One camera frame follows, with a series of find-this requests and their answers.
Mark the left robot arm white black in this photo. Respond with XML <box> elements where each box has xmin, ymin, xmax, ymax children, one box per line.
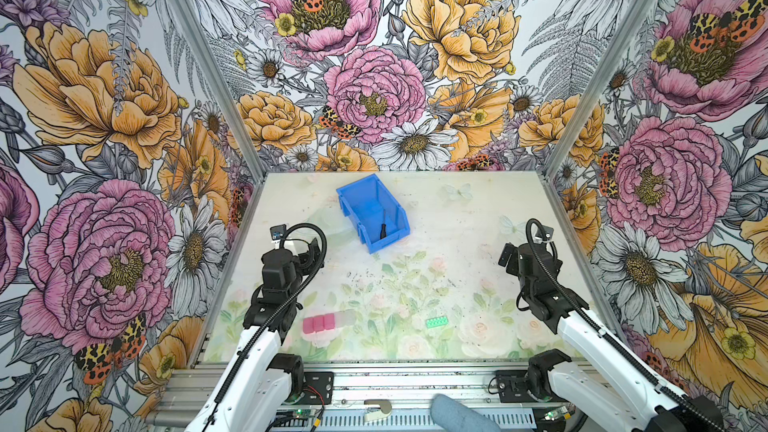
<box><xmin>186</xmin><ymin>223</ymin><xmax>328</xmax><ymax>432</ymax></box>

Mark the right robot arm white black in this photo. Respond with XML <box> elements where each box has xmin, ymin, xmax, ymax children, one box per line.
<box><xmin>496</xmin><ymin>240</ymin><xmax>725</xmax><ymax>431</ymax></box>

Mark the blue plastic bin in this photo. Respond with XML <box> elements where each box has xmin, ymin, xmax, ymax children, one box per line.
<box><xmin>337</xmin><ymin>174</ymin><xmax>411</xmax><ymax>254</ymax></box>

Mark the pink translucent block strip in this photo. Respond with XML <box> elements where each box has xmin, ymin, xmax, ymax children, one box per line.
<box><xmin>302</xmin><ymin>310</ymin><xmax>357</xmax><ymax>334</ymax></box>

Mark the green toy brick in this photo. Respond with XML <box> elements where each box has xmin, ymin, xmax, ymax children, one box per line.
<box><xmin>425</xmin><ymin>315</ymin><xmax>449</xmax><ymax>329</ymax></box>

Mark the grey blue padded cylinder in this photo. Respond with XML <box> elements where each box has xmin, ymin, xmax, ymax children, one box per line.
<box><xmin>430</xmin><ymin>394</ymin><xmax>501</xmax><ymax>432</ymax></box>

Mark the left black corrugated cable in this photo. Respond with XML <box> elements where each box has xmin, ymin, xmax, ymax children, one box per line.
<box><xmin>200</xmin><ymin>222</ymin><xmax>328</xmax><ymax>432</ymax></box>

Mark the black corrugated cable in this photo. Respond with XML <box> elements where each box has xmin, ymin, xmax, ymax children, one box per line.
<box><xmin>200</xmin><ymin>222</ymin><xmax>328</xmax><ymax>432</ymax></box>
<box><xmin>525</xmin><ymin>218</ymin><xmax>727</xmax><ymax>432</ymax></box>

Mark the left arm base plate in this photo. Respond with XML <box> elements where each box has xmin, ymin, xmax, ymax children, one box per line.
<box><xmin>286</xmin><ymin>371</ymin><xmax>335</xmax><ymax>406</ymax></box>

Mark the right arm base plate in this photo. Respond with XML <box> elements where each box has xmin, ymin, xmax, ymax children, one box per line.
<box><xmin>494</xmin><ymin>370</ymin><xmax>533</xmax><ymax>404</ymax></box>

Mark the aluminium front rail frame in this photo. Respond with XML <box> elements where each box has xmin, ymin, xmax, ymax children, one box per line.
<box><xmin>146</xmin><ymin>361</ymin><xmax>559</xmax><ymax>431</ymax></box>

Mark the right black corrugated cable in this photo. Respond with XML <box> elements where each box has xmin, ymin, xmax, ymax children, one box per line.
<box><xmin>525</xmin><ymin>218</ymin><xmax>727</xmax><ymax>432</ymax></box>

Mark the right aluminium corner post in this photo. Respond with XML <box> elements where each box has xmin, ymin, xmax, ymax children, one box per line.
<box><xmin>543</xmin><ymin>0</ymin><xmax>658</xmax><ymax>181</ymax></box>

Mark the aluminium corner post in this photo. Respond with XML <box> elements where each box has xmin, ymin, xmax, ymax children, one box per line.
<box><xmin>167</xmin><ymin>0</ymin><xmax>267</xmax><ymax>185</ymax></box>
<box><xmin>543</xmin><ymin>0</ymin><xmax>658</xmax><ymax>181</ymax></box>

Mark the left aluminium corner post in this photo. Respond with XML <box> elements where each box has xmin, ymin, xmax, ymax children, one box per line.
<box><xmin>167</xmin><ymin>0</ymin><xmax>267</xmax><ymax>185</ymax></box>

